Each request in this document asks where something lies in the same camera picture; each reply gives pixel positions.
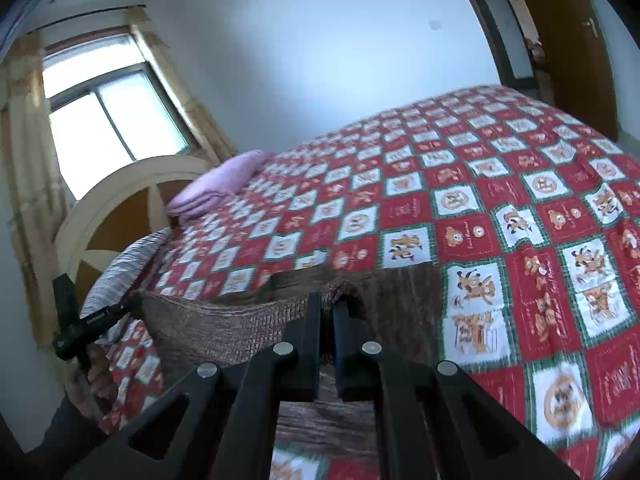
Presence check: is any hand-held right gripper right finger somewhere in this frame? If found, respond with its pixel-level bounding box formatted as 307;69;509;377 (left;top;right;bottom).
332;300;581;480

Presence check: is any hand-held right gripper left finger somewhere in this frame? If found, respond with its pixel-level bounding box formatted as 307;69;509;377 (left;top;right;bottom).
65;292;322;480

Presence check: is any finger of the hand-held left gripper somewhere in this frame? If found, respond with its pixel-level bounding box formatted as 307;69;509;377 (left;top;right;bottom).
115;290;144;317

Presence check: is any brown knitted sweater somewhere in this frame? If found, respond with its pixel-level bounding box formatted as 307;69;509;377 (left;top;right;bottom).
136;262;443;461

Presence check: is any person's left forearm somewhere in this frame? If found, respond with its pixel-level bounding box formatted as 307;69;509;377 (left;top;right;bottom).
25;395;101;471

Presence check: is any person's left hand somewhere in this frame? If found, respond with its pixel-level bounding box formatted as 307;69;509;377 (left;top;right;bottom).
75;345;118;433

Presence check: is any striped pillow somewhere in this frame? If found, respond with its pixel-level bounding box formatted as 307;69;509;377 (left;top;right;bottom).
80;227;173;346

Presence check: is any cream and wood headboard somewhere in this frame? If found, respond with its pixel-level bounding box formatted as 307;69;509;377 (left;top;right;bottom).
54;155;213;306

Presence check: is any folded pink blanket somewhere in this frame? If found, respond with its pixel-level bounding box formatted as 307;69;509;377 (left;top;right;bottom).
165;150;276;226

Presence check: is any window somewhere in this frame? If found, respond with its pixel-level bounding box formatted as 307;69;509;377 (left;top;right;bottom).
42;32;196;201

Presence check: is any red printed bed sheet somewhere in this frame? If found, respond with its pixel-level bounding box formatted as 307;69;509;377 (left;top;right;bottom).
100;85;640;480

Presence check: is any brown wooden door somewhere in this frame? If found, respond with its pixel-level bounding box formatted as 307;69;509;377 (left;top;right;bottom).
505;0;621;141

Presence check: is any dark door frame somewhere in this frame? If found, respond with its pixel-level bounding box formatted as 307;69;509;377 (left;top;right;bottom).
455;0;556;106

